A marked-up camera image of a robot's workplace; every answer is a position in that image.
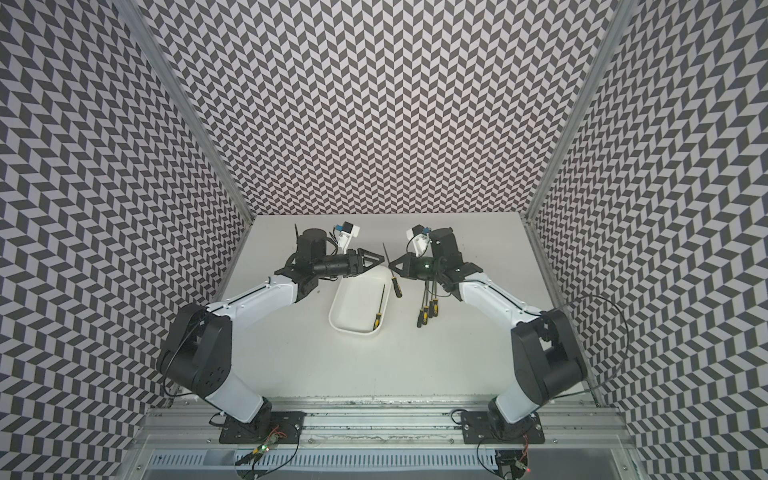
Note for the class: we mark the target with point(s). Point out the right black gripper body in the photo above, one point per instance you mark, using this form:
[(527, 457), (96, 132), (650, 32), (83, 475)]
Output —
[(427, 267)]

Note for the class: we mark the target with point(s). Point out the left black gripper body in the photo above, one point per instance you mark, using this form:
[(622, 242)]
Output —
[(337, 265)]

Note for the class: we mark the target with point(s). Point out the white plastic storage tray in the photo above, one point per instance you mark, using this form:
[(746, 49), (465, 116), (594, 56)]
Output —
[(356, 301)]

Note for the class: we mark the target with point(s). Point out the file tool yellow black handle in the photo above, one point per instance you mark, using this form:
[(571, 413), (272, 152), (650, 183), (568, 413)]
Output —
[(379, 313)]

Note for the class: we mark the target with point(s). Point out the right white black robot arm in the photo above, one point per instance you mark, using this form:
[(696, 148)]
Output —
[(546, 357)]

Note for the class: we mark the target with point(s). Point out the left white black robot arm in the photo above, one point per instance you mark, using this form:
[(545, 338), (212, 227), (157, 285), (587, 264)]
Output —
[(197, 352)]

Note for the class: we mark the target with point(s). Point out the left base wiring with board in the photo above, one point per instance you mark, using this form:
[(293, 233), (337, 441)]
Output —
[(264, 451)]

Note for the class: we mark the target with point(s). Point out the base wiring with board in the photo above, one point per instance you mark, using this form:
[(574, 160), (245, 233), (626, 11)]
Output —
[(264, 451), (507, 459)]

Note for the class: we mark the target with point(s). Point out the right base wiring with board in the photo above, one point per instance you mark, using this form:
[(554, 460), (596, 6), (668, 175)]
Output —
[(507, 459)]

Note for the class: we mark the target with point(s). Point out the right wrist camera white blue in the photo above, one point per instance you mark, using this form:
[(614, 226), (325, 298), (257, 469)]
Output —
[(418, 240)]

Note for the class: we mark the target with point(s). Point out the wrist camera white blue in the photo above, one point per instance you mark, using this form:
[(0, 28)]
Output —
[(343, 235), (418, 240)]

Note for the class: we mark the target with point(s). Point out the left wrist camera white blue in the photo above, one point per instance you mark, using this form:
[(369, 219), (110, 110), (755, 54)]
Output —
[(343, 235)]

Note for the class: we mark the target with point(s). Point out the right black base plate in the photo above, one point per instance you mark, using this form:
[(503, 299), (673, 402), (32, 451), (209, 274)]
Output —
[(487, 427)]

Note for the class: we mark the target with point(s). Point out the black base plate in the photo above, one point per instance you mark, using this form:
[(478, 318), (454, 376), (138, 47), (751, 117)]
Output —
[(487, 427), (287, 425)]

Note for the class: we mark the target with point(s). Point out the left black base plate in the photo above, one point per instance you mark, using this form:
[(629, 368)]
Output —
[(287, 425)]

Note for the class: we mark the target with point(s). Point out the aluminium front rail frame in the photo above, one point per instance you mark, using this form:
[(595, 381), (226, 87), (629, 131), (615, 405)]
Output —
[(384, 438)]

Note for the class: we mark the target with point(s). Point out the right aluminium corner post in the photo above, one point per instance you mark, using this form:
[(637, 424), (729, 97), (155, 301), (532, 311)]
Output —
[(604, 54)]

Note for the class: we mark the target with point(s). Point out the aluminium corner post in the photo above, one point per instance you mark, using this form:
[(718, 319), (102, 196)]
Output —
[(604, 54), (134, 20)]

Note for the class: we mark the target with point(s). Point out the left aluminium corner post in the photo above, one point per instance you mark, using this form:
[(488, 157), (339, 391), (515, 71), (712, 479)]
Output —
[(134, 20)]

